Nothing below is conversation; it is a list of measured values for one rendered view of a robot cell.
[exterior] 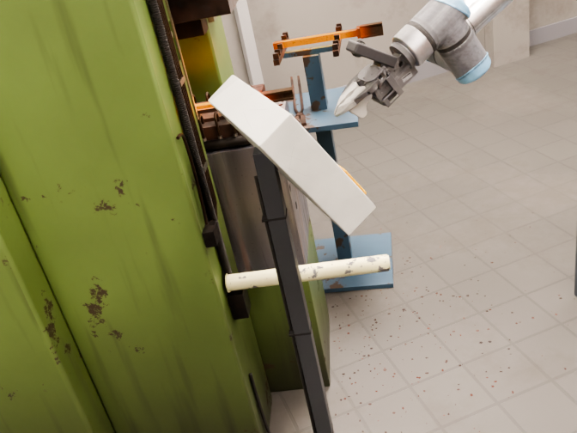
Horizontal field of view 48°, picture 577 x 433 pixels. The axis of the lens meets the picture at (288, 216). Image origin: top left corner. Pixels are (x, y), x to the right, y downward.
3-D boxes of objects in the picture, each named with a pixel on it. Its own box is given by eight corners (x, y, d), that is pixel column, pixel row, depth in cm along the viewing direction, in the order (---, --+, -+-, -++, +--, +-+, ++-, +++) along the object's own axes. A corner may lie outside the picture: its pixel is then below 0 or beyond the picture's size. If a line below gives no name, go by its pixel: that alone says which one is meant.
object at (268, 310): (329, 316, 254) (309, 215, 231) (330, 387, 221) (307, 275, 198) (192, 332, 261) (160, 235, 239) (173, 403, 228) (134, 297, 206)
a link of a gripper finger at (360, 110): (352, 132, 147) (381, 104, 147) (337, 115, 144) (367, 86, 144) (346, 129, 150) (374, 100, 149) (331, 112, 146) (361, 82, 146)
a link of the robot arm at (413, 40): (419, 27, 141) (397, 21, 149) (403, 43, 141) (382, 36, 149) (439, 57, 146) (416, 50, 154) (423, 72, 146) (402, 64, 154)
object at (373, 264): (389, 265, 173) (387, 248, 171) (391, 276, 169) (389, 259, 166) (231, 284, 179) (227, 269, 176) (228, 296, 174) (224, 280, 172)
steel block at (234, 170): (309, 214, 231) (286, 96, 210) (306, 275, 198) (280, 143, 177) (160, 234, 239) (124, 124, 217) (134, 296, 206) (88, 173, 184)
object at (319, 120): (360, 89, 264) (360, 84, 263) (358, 126, 229) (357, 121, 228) (288, 99, 269) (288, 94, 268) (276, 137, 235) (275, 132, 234)
